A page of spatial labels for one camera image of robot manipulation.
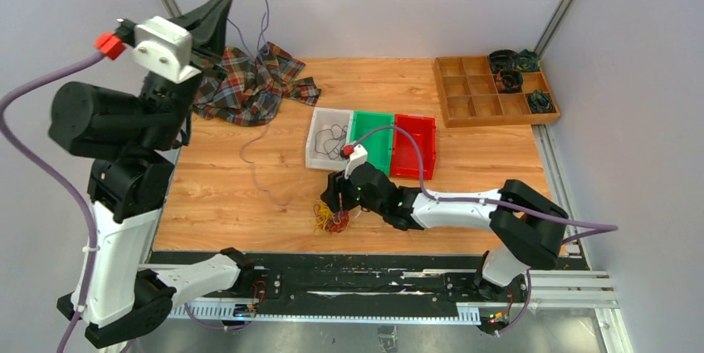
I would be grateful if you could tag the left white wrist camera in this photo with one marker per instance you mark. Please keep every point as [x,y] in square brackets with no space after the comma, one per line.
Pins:
[164,48]

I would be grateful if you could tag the green plastic bin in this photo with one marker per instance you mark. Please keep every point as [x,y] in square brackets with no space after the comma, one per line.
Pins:
[380,144]

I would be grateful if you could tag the plaid cloth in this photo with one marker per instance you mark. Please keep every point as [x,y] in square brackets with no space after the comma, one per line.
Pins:
[252,90]

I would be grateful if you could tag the green coil lower right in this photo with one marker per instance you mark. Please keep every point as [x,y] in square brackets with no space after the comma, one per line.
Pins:
[540,102]

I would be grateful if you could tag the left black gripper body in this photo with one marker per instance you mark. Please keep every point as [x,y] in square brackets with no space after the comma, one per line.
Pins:
[203,60]

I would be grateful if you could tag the aluminium frame rail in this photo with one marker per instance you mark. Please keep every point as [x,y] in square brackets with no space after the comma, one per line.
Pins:
[578,289]

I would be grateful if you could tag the black coil top left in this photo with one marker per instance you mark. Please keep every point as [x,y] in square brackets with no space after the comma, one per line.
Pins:
[502,60]

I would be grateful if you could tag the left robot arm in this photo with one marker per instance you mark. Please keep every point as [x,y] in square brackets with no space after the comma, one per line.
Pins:
[126,136]

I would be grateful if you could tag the wooden compartment tray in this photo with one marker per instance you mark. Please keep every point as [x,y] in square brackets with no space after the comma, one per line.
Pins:
[468,95]

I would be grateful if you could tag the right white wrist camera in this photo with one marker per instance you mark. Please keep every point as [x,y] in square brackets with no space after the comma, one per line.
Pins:
[356,155]

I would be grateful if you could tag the red plastic bin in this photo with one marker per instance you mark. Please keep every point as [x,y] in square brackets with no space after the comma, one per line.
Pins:
[404,162]

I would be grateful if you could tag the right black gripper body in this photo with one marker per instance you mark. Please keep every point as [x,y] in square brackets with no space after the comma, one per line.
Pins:
[349,198]

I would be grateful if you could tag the green coil top right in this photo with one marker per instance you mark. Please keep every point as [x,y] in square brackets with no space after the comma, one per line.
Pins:
[527,61]

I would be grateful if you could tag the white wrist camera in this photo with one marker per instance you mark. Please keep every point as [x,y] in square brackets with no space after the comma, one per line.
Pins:
[356,155]
[164,48]

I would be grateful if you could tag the green coil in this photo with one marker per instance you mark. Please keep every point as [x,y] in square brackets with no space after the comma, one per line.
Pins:
[527,61]
[540,102]

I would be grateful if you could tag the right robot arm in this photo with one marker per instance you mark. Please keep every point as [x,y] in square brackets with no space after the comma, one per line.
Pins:
[529,226]

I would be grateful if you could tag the dark coil middle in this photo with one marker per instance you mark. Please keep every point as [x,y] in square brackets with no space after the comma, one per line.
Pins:
[509,81]

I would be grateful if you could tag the white plastic bin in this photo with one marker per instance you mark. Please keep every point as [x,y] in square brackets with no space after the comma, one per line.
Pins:
[329,132]

